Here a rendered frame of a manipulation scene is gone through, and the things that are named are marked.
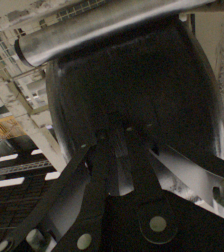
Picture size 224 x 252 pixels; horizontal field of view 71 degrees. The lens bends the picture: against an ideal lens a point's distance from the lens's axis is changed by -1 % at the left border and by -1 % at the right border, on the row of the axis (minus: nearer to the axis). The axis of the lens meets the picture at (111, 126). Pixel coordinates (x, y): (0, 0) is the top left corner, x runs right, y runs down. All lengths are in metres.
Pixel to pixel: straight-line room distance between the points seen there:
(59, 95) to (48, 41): 0.08
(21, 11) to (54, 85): 0.10
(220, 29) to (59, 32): 0.33
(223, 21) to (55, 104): 0.36
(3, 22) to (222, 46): 0.40
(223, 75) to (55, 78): 0.37
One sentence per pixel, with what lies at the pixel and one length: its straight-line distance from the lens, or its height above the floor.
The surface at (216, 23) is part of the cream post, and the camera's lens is 0.45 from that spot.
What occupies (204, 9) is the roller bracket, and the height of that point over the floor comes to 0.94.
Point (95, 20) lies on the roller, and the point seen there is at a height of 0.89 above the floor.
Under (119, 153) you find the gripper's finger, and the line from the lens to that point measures 0.16.
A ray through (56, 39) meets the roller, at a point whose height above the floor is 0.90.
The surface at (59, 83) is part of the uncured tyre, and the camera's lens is 0.27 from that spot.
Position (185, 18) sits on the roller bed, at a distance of 0.82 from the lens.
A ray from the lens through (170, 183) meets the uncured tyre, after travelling 0.28.
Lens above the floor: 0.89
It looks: 34 degrees up
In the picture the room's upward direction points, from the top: 159 degrees clockwise
